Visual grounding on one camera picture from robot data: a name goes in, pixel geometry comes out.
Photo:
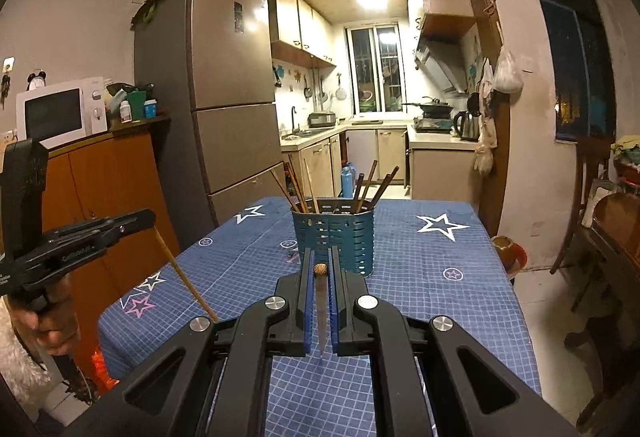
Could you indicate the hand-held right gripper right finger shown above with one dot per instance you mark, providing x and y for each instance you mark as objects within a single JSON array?
[{"x": 334, "y": 307}]

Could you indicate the kitchen faucet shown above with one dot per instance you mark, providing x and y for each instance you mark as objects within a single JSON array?
[{"x": 294, "y": 119}]

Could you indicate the wooden cabinet above hood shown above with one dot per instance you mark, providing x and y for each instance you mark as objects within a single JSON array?
[{"x": 445, "y": 2}]

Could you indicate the person's left hand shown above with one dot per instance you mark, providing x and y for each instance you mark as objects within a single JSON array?
[{"x": 57, "y": 327}]

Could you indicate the curved wooden chair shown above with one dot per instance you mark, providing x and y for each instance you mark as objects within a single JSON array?
[{"x": 615, "y": 267}]

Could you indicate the kitchen counter cabinets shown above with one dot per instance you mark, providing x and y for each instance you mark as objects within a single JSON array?
[{"x": 312, "y": 162}]

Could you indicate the orange wooden cabinet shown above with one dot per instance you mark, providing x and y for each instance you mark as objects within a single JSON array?
[{"x": 115, "y": 177}]

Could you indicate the teal slotted utensil holder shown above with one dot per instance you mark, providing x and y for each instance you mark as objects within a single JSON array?
[{"x": 352, "y": 229}]

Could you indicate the silver refrigerator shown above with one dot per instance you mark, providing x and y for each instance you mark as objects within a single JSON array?
[{"x": 235, "y": 67}]

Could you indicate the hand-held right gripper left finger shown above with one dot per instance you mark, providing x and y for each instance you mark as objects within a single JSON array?
[{"x": 309, "y": 307}]

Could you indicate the blue water bottle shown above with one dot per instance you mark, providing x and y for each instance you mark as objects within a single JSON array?
[{"x": 347, "y": 182}]

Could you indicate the steel range hood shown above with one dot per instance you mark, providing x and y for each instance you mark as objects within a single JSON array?
[{"x": 442, "y": 69}]

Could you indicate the steel electric kettle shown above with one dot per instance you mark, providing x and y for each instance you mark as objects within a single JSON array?
[{"x": 467, "y": 127}]

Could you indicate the red plastic bag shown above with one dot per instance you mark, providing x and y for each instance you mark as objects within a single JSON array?
[{"x": 105, "y": 372}]

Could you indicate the blue checked star tablecloth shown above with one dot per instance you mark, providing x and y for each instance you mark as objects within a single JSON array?
[{"x": 425, "y": 292}]

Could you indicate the green plastic container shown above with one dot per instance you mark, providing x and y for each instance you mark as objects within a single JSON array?
[{"x": 136, "y": 106}]

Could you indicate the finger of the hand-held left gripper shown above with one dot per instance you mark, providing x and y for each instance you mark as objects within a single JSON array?
[
  {"x": 115, "y": 224},
  {"x": 70, "y": 256}
]

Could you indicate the red floor bowl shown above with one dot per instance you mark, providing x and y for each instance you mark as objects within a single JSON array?
[{"x": 510, "y": 254}]

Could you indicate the dark room window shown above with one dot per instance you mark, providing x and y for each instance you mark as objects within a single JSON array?
[{"x": 575, "y": 67}]

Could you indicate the potted flowers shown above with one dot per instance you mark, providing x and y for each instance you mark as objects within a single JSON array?
[{"x": 627, "y": 162}]

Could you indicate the person's left forearm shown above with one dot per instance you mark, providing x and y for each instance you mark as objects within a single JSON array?
[{"x": 15, "y": 357}]

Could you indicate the light bamboo chopstick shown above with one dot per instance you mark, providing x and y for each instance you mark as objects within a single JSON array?
[
  {"x": 185, "y": 274},
  {"x": 321, "y": 312}
]

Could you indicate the teal lidded cup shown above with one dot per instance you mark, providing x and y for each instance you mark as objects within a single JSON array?
[{"x": 150, "y": 110}]

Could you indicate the hanging keys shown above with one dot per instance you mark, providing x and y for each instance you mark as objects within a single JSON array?
[{"x": 5, "y": 84}]

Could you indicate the white microwave oven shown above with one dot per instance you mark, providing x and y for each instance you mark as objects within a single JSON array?
[{"x": 50, "y": 114}]

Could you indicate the white hanging plastic bag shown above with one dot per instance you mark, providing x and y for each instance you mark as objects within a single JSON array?
[{"x": 507, "y": 72}]

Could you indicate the white pill bottle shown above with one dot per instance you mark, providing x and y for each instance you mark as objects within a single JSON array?
[{"x": 125, "y": 113}]

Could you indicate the barred kitchen window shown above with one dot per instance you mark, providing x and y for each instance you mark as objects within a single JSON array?
[{"x": 375, "y": 67}]

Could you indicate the black wok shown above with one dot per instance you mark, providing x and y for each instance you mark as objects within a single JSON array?
[{"x": 432, "y": 107}]

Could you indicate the cream wall cabinets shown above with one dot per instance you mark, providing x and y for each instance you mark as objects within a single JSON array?
[{"x": 295, "y": 22}]

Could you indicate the hanging cloth bags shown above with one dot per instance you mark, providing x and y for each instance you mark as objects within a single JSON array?
[{"x": 486, "y": 142}]

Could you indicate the counter cabinet under stove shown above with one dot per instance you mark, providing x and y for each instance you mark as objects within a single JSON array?
[{"x": 440, "y": 172}]

